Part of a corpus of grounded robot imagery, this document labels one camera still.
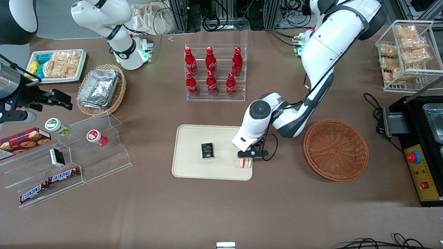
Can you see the red lidded cup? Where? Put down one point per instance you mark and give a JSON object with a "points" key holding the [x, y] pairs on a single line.
{"points": [[95, 136]]}

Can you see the teal snack packet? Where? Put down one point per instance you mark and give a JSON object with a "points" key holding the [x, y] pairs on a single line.
{"points": [[44, 58], [39, 71]]}

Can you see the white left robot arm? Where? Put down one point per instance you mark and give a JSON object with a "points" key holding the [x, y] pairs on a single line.
{"points": [[325, 45]]}

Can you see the red cola bottle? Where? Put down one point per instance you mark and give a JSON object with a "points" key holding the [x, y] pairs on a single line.
{"points": [[237, 64], [210, 62], [190, 64], [211, 84], [231, 86], [191, 85]]}

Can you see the steel pan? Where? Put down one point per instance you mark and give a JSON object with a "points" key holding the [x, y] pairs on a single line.
{"points": [[434, 121]]}

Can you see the black appliance housing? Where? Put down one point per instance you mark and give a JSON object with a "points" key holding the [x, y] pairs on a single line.
{"points": [[415, 135]]}

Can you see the small silver white device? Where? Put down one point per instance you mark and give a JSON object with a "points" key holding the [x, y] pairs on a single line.
{"points": [[225, 245]]}

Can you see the small black printed box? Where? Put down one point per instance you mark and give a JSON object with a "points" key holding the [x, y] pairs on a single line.
{"points": [[207, 151]]}

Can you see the clear cracker bag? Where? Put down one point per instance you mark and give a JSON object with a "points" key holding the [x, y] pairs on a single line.
{"points": [[405, 31], [417, 56], [389, 63], [388, 51], [398, 76], [412, 43]]}

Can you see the red emergency stop button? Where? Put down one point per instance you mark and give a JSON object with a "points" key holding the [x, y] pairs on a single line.
{"points": [[414, 157]]}

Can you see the triangular sandwich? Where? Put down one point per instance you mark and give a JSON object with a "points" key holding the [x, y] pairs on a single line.
{"points": [[245, 163]]}

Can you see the brown round wicker basket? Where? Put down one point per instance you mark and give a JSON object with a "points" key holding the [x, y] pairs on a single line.
{"points": [[335, 150]]}

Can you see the white rectangular snack tray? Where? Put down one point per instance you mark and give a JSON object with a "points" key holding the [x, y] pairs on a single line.
{"points": [[52, 80]]}

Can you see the yellow snack packet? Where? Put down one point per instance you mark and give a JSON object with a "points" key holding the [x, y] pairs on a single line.
{"points": [[33, 67]]}

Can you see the cream plastic tray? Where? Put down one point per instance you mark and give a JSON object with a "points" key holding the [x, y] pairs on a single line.
{"points": [[225, 169]]}

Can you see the light oval wicker basket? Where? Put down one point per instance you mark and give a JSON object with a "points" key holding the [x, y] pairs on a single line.
{"points": [[119, 93]]}

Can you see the Snickers chocolate bar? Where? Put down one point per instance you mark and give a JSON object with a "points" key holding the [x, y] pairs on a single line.
{"points": [[34, 193], [64, 175]]}

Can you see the yellow control panel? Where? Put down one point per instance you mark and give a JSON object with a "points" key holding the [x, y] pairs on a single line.
{"points": [[424, 176]]}

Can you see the clear rice cracker packs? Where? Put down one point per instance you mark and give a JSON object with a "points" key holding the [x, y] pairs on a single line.
{"points": [[62, 64]]}

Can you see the stacked aluminium foil trays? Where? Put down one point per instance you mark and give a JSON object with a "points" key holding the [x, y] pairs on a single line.
{"points": [[98, 88]]}

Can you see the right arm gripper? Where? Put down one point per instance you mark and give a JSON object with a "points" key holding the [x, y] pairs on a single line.
{"points": [[28, 96]]}

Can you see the green lidded cup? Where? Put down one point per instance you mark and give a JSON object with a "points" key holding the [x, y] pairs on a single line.
{"points": [[55, 125]]}

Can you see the clear acrylic bottle rack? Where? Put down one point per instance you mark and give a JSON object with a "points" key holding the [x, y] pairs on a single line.
{"points": [[221, 95]]}

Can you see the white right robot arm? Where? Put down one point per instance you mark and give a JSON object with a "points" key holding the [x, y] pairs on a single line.
{"points": [[104, 20]]}

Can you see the red cookie box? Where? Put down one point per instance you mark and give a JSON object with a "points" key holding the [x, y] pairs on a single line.
{"points": [[24, 141]]}

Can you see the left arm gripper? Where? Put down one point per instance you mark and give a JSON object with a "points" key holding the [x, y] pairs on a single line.
{"points": [[262, 139]]}

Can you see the black white small box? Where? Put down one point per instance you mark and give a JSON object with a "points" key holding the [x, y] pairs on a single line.
{"points": [[57, 157]]}

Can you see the clear acrylic stepped shelf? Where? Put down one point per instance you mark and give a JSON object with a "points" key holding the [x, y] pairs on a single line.
{"points": [[104, 166]]}

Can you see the white cloth bag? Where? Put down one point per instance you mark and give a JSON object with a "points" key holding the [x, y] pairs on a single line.
{"points": [[152, 17]]}

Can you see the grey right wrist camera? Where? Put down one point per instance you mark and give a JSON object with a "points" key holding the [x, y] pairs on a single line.
{"points": [[19, 116]]}

